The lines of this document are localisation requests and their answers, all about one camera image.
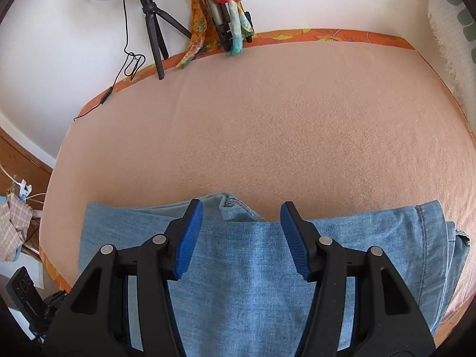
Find white lamp cable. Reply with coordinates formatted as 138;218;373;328
0;164;47;201

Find peach fleece blanket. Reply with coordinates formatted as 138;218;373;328
39;41;473;317

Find orange floral tablecloth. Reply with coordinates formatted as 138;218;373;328
39;28;476;346

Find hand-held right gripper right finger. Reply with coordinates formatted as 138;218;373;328
280;201;436;357

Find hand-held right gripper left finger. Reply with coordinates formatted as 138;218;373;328
43;199;204;357

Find black phone holder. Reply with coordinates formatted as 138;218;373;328
28;292;69;339

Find black mini tripod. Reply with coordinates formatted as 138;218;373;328
131;0;192;80

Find beige checked cloth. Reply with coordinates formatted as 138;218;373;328
0;193;32;263

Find colourful knotted cloth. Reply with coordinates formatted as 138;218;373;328
201;0;255;56

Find orange patterned scarf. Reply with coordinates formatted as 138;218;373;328
176;0;220;69

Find white clip lamp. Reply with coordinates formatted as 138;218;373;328
9;180;32;198

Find blue denim pants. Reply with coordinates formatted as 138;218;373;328
78;192;470;357

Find green white patterned cushion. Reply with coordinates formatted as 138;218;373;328
427;0;476;134

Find folded grey tripod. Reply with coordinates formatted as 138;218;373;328
201;0;233;51

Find black phone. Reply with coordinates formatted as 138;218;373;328
5;267;47;322

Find black ring light cable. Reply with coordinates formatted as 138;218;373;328
73;0;146;122

